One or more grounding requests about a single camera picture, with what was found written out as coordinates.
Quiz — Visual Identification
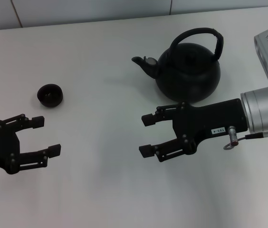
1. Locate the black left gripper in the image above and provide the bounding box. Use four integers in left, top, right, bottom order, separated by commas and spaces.
0, 114, 61, 176

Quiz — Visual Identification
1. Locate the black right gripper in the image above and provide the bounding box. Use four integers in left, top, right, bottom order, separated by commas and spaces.
138, 98, 248, 163

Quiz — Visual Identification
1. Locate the small black teacup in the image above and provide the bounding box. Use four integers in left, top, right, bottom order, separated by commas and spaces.
37, 83, 64, 108

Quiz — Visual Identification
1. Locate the black round teapot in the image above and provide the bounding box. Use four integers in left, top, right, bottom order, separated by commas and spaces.
131, 27, 225, 104

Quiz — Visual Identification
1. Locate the right gripper cable with plugs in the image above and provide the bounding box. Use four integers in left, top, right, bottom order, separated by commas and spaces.
223, 125, 268, 151

